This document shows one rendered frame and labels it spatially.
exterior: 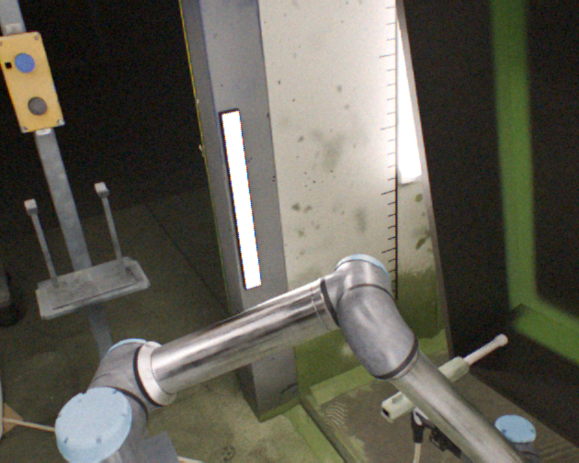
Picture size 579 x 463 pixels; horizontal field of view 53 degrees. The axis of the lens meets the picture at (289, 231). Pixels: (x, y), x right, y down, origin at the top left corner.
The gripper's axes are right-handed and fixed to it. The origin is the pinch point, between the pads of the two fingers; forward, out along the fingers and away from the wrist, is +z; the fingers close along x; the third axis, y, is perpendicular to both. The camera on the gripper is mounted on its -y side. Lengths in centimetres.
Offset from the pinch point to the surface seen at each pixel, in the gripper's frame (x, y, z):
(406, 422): 22, 49, 27
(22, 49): -59, -101, 89
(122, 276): -54, -30, 75
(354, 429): 4, 48, 36
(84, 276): -63, -29, 88
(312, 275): 10, -7, 63
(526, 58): 44, -87, 6
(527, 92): 46, -77, 5
